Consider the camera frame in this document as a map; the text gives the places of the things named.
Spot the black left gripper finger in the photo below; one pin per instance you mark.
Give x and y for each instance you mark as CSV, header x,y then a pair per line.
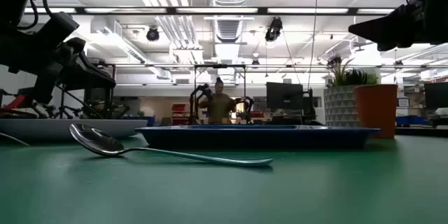
x,y
92,77

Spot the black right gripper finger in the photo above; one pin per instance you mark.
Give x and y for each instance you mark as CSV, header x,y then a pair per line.
x,y
388,28

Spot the grey round plate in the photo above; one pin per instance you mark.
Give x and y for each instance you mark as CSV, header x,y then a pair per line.
x,y
52,129

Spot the silver metal spoon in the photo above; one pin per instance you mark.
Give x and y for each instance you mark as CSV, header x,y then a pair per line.
x,y
101,143

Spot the orange plastic cup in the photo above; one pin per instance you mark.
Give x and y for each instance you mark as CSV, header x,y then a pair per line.
x,y
376,110

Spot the silver metal fork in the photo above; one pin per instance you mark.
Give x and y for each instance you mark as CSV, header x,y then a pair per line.
x,y
14,138

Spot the black background robot arm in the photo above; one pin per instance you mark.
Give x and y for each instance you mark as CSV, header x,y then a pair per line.
x,y
197,92

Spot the dark blue tray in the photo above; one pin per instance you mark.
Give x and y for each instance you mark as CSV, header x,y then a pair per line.
x,y
255,137

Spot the red background robot part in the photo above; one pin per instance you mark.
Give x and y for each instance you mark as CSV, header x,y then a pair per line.
x,y
15,102

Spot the green potted plant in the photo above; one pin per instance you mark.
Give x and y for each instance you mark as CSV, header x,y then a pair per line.
x,y
350,76

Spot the black ceiling spotlight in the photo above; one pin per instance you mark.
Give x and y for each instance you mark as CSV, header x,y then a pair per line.
x,y
273,29
153,34

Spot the black computer monitor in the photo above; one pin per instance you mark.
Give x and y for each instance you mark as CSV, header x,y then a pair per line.
x,y
284,95
437,95

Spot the red storage bins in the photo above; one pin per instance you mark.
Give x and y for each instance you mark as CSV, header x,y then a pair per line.
x,y
178,112

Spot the grey triangle-patterned planter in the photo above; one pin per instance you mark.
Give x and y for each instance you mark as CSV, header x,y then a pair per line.
x,y
339,106

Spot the person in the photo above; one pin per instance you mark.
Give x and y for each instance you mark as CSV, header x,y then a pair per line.
x,y
219,106

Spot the black background shelf frame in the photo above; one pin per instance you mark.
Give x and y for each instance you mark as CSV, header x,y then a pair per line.
x,y
111,105

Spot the black overhead frame bar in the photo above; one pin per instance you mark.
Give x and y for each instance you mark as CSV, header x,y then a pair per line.
x,y
217,10

